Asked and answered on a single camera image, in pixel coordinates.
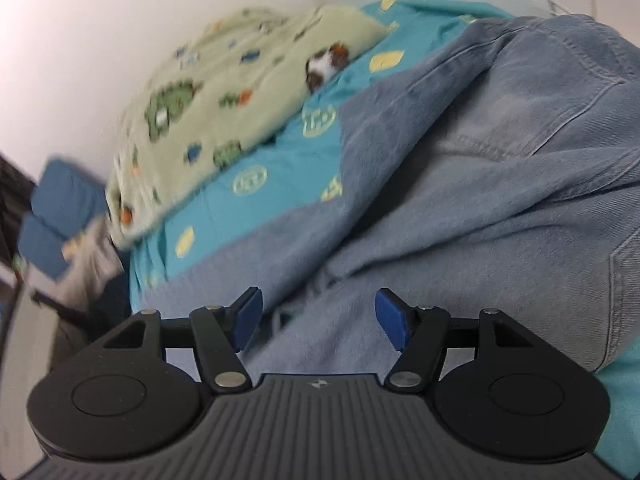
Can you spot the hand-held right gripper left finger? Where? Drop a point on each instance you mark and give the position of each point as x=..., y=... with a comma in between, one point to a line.
x=248, y=317

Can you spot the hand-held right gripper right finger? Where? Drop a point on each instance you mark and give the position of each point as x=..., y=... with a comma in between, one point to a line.
x=392, y=320

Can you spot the blue denim pants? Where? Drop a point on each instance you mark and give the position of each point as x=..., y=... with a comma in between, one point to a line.
x=475, y=185

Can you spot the teal printed bed sheet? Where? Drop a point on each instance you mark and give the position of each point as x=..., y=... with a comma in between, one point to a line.
x=280, y=180

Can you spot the grey cloth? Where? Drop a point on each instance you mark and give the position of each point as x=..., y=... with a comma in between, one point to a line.
x=95, y=260

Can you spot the white grey table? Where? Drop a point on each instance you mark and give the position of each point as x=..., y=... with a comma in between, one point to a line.
x=20, y=340

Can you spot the green printed fleece blanket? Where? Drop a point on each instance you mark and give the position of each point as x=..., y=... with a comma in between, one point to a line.
x=225, y=85

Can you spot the dark barred window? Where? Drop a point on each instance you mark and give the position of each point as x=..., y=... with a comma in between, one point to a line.
x=10, y=200

